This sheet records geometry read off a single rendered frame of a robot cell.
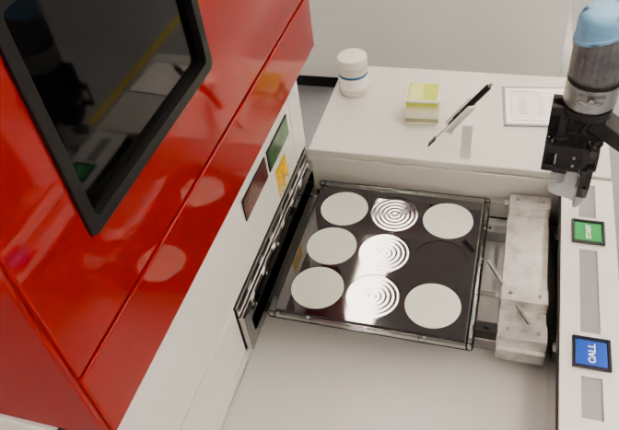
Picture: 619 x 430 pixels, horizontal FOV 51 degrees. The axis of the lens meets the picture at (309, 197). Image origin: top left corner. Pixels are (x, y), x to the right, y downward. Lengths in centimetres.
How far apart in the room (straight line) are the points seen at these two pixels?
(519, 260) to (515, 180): 18
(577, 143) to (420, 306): 39
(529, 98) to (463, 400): 71
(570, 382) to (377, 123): 71
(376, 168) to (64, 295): 92
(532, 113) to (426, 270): 46
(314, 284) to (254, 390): 22
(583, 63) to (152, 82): 59
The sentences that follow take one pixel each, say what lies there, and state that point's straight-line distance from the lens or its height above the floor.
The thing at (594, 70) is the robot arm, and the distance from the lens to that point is 100.
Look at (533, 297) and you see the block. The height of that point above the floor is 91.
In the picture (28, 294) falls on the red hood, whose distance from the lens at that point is 59.
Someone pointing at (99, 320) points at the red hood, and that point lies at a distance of 68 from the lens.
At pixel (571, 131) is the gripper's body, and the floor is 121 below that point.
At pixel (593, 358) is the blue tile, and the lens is 111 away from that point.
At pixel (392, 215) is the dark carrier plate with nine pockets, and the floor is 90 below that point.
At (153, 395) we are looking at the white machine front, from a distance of 93.
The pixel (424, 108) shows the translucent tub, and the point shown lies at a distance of 145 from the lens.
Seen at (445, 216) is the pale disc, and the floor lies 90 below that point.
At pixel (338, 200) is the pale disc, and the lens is 140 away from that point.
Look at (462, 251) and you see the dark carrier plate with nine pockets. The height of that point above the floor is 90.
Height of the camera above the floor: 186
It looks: 43 degrees down
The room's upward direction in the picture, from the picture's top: 8 degrees counter-clockwise
